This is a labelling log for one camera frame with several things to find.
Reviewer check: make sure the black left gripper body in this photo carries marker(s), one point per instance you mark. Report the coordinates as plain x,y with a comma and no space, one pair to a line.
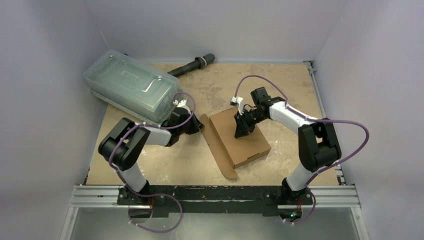
191,126

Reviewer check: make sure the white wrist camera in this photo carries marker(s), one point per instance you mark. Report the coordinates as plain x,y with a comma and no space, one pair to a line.
181,104
238,102

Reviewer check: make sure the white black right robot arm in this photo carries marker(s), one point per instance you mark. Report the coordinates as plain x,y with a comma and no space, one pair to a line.
318,145

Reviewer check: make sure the brown cardboard box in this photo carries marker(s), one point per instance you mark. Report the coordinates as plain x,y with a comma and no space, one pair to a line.
229,152

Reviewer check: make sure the dark grey corrugated pipe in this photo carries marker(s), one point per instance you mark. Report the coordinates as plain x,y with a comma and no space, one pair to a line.
199,63

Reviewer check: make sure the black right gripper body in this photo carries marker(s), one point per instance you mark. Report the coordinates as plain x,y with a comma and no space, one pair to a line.
245,120

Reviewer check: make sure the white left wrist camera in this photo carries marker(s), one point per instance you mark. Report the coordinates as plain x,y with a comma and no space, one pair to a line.
181,104

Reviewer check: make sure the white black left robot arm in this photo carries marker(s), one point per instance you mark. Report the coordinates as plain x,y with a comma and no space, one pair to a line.
123,145

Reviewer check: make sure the clear plastic storage box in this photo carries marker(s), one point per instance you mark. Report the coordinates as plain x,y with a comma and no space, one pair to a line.
133,86

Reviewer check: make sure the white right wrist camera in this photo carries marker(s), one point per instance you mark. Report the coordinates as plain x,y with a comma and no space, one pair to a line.
238,102

